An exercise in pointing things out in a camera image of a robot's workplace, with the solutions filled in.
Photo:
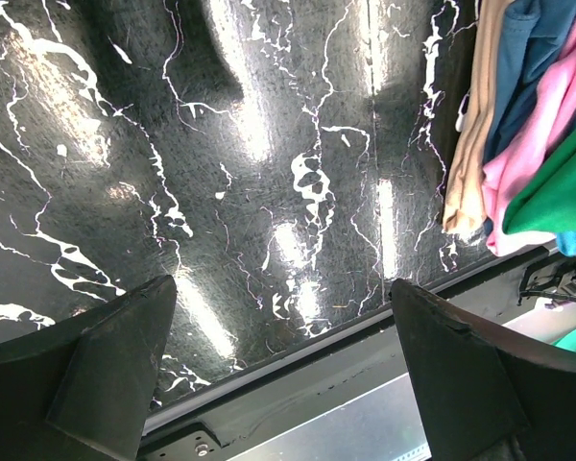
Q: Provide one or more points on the folded tan t-shirt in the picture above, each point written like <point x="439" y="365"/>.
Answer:
<point x="464" y="210"/>

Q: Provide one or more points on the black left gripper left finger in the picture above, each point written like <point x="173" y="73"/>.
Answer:
<point x="81" y="389"/>

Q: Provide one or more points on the aluminium frame rail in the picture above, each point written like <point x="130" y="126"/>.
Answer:
<point x="354" y="404"/>

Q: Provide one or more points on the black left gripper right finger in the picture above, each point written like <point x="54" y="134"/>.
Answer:
<point x="484" y="392"/>

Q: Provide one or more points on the green t-shirt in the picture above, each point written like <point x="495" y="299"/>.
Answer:
<point x="548" y="202"/>

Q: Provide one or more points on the folded pink t-shirt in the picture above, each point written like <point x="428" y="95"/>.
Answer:
<point x="511" y="170"/>

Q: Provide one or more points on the folded dark blue t-shirt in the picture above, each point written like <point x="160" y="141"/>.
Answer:
<point x="533" y="35"/>

